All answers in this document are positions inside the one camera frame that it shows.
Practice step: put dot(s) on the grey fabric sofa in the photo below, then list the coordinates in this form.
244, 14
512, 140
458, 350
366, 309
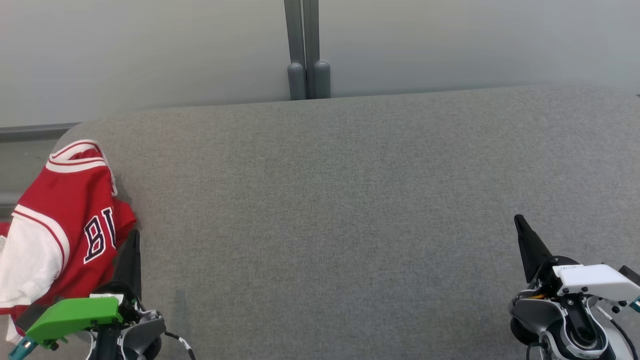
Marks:
350, 225

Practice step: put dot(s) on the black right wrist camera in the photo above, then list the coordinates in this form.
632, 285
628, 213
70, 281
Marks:
631, 275

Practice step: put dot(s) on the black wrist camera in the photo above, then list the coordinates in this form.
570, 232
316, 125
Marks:
631, 275
31, 315

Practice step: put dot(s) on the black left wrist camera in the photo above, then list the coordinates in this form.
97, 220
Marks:
31, 315

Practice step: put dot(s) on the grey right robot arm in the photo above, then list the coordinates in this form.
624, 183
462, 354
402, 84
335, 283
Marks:
535, 315

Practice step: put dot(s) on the grey partition post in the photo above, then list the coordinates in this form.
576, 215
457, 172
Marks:
306, 50

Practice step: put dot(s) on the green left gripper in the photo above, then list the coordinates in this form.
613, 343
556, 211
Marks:
75, 315

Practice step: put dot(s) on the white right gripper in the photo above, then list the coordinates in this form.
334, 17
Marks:
595, 280

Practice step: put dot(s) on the red white jersey shirt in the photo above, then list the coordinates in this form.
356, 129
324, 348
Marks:
65, 215

